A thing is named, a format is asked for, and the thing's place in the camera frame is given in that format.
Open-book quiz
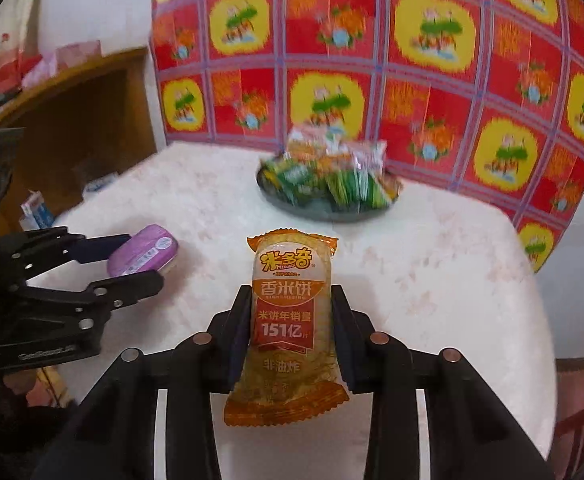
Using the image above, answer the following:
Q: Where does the blue white carton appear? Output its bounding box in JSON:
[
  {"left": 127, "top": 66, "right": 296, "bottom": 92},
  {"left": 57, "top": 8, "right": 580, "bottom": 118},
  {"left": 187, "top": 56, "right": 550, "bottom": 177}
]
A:
[{"left": 19, "top": 190, "right": 55, "bottom": 231}]

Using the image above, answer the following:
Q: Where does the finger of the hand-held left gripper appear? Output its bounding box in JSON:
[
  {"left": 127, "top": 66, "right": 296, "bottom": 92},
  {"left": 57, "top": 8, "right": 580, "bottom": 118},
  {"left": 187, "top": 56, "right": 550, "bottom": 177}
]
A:
[
  {"left": 2, "top": 226, "right": 133, "bottom": 281},
  {"left": 11, "top": 270, "right": 165, "bottom": 329}
]

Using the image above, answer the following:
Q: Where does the red chair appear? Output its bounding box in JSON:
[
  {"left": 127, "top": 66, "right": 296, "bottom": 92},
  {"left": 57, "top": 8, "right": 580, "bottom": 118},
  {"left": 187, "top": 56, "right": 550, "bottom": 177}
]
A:
[{"left": 554, "top": 360, "right": 584, "bottom": 480}]

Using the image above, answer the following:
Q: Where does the purple oval box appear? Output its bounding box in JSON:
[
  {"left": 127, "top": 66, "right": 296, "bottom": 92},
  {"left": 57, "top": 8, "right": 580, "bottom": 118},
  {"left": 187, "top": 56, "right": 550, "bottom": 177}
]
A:
[{"left": 107, "top": 224, "right": 179, "bottom": 278}]

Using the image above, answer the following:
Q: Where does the dark patterned plate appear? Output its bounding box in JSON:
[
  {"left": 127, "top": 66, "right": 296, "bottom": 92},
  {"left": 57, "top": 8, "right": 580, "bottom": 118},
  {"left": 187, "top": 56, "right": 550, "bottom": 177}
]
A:
[{"left": 255, "top": 160, "right": 404, "bottom": 224}]

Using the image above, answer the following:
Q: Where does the pink box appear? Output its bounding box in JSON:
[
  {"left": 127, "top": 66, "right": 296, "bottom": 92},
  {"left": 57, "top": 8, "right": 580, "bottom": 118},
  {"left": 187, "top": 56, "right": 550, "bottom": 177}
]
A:
[{"left": 22, "top": 40, "right": 105, "bottom": 86}]

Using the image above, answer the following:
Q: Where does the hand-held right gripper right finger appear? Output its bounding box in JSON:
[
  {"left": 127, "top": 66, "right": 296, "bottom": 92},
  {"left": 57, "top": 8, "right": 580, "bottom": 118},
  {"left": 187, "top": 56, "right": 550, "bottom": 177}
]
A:
[{"left": 331, "top": 284, "right": 555, "bottom": 480}]

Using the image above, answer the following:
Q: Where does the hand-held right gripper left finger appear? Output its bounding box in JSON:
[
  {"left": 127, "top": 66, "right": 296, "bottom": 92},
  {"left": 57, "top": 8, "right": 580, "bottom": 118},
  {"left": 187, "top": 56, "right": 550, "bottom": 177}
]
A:
[{"left": 32, "top": 285, "right": 253, "bottom": 480}]

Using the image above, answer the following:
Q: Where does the small white blue box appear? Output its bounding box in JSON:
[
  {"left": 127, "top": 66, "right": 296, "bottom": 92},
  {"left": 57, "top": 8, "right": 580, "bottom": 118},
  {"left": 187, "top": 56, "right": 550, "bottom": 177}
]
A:
[{"left": 83, "top": 174, "right": 121, "bottom": 195}]

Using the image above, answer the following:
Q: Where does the pile of mixed snack packets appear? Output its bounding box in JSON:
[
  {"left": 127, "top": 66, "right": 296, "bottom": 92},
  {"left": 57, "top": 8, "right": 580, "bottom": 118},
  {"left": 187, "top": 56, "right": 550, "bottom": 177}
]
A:
[{"left": 259, "top": 127, "right": 403, "bottom": 213}]

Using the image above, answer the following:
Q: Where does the orange rice cracker packet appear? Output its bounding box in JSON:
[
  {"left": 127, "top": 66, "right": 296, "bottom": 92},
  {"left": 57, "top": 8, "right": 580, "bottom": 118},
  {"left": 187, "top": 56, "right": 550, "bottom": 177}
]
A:
[{"left": 223, "top": 228, "right": 350, "bottom": 427}]

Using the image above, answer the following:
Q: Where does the wooden cabinet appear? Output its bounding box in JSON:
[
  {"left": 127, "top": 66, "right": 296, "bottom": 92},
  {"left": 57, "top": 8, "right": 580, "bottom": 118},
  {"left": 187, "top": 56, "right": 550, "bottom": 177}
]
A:
[{"left": 0, "top": 45, "right": 160, "bottom": 241}]

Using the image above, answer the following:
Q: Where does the red floral wall cloth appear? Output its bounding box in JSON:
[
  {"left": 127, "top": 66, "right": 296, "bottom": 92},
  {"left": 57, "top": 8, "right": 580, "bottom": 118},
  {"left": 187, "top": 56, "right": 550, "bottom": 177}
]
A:
[{"left": 149, "top": 0, "right": 584, "bottom": 273}]

